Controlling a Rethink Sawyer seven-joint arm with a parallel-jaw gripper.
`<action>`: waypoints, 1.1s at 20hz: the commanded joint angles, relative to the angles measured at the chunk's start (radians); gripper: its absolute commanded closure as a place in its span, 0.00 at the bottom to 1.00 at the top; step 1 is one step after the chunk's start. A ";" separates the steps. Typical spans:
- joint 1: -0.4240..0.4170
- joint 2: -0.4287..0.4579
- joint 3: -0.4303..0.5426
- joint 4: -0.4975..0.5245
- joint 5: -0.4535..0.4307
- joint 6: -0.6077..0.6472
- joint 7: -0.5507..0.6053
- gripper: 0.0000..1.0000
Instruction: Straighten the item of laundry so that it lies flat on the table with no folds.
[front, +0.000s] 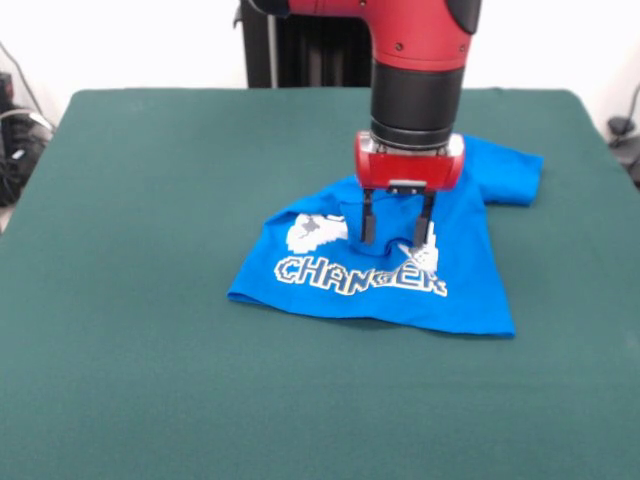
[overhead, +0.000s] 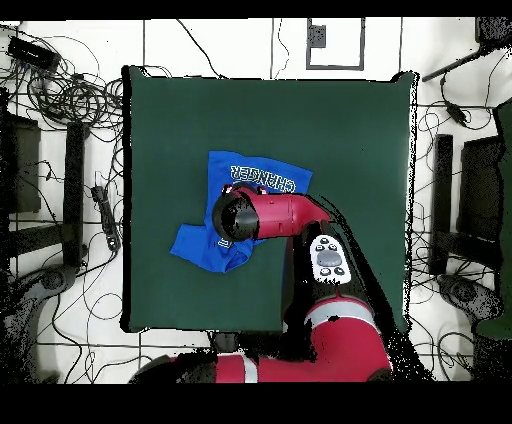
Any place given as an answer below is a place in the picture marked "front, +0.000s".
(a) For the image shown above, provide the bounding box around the blue printed t-shirt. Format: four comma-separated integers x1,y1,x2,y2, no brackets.
227,133,545,340

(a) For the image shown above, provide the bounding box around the black bag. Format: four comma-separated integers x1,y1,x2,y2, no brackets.
0,107,54,209

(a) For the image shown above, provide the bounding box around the black round adapter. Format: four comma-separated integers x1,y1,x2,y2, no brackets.
607,115,635,137

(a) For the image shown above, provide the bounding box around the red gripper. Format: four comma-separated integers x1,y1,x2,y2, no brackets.
353,130,466,262

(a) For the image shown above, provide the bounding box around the dark green table cloth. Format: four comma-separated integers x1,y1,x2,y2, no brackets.
0,87,640,480

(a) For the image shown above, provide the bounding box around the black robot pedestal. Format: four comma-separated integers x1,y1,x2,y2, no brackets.
233,0,381,89

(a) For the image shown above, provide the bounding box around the grey cable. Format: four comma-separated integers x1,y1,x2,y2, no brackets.
0,42,56,131

